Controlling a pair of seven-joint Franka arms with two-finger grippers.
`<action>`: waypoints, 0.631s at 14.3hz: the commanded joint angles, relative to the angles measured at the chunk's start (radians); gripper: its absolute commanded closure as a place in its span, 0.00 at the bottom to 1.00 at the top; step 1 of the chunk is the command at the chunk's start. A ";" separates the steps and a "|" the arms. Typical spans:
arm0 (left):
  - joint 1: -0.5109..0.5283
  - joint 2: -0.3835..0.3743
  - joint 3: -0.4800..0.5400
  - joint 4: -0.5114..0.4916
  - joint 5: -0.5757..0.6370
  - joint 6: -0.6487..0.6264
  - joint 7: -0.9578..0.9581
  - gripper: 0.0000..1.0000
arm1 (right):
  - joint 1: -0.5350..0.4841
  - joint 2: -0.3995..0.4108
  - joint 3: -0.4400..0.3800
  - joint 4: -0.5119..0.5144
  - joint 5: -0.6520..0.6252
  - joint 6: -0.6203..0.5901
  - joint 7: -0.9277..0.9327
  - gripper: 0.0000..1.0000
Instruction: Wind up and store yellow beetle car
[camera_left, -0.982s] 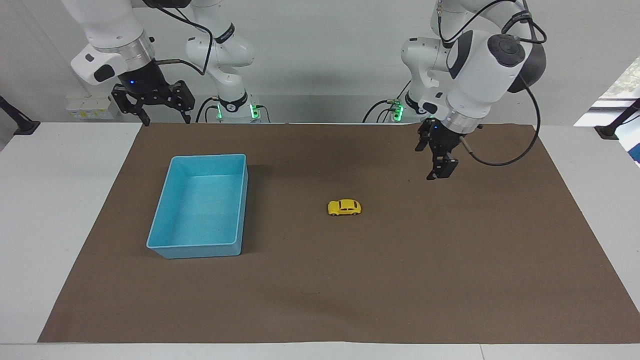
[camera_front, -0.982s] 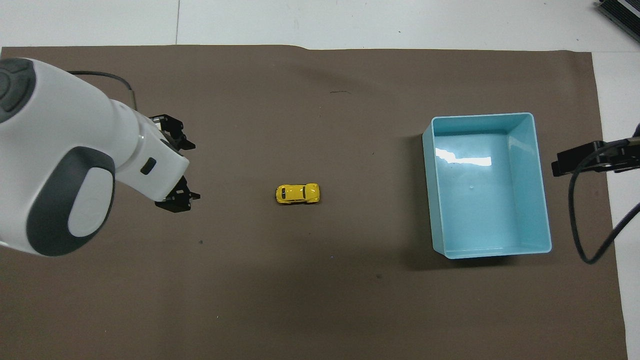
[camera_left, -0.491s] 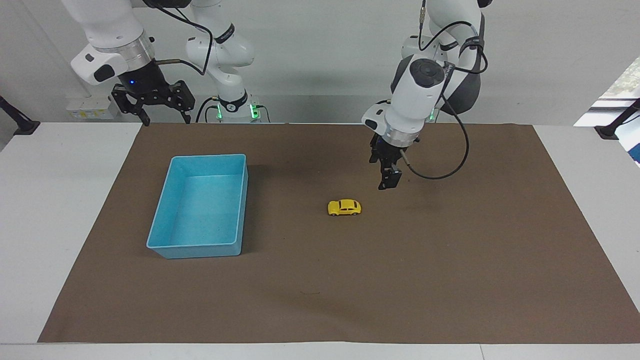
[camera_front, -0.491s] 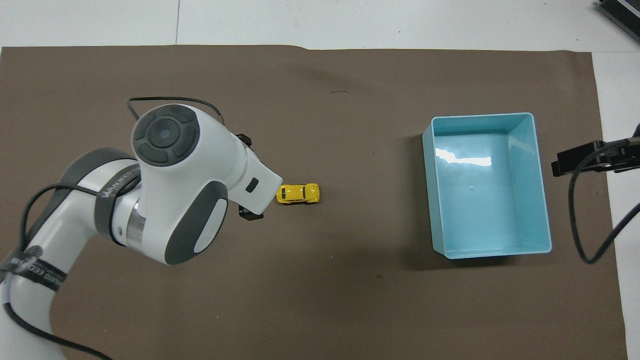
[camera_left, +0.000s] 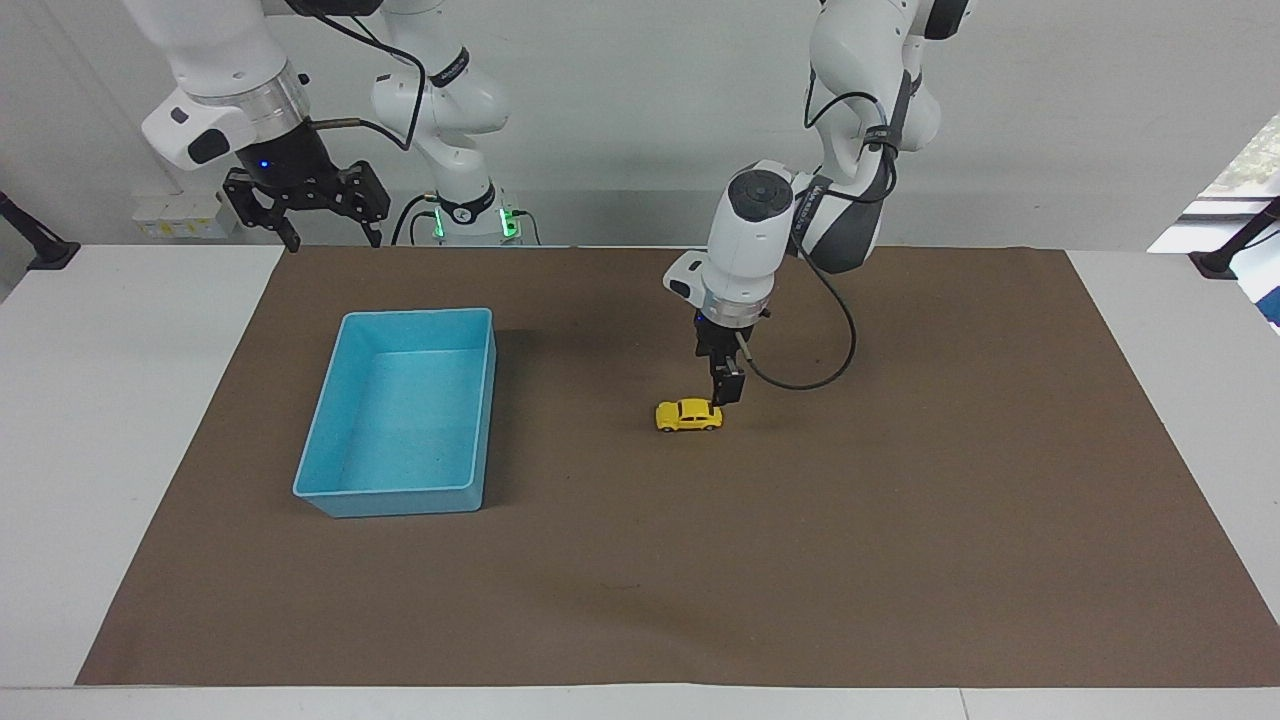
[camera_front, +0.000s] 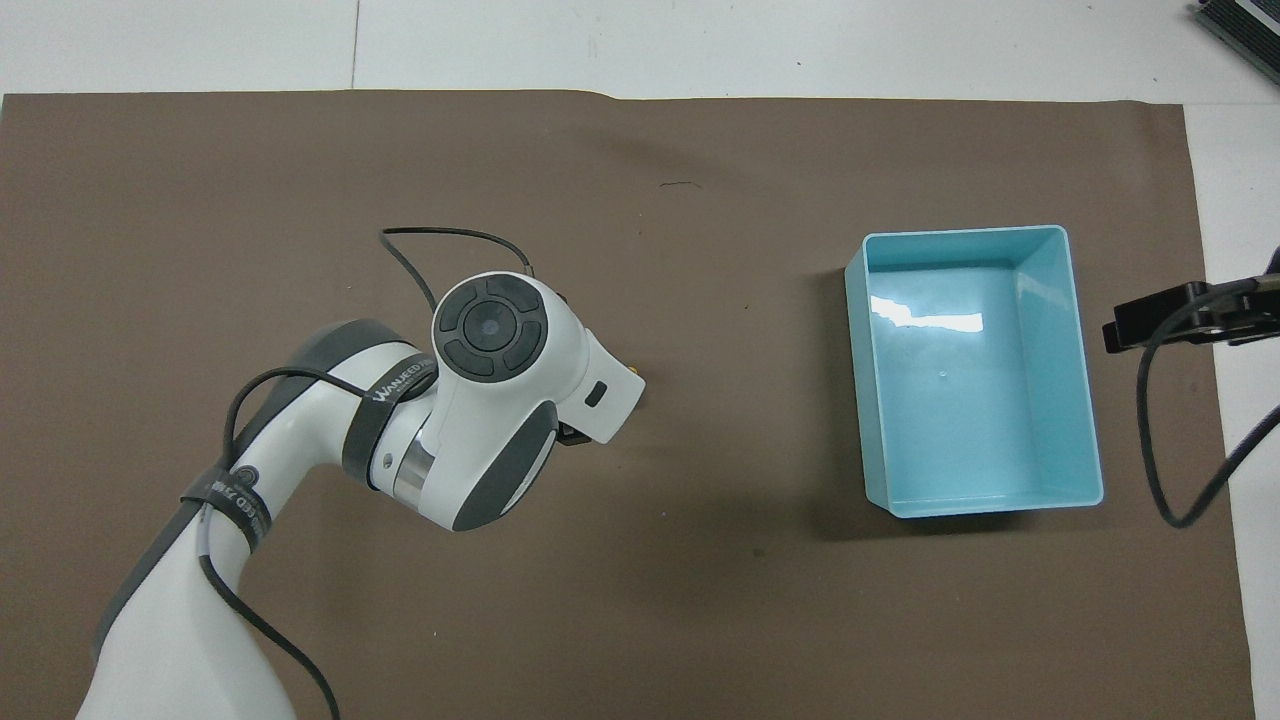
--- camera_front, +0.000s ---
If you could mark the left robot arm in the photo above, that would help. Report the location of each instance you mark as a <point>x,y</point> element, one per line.
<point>500,400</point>

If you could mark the light blue plastic bin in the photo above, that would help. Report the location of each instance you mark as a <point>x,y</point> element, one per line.
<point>975,390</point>

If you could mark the black stand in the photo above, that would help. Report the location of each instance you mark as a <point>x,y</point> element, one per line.
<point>1245,28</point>

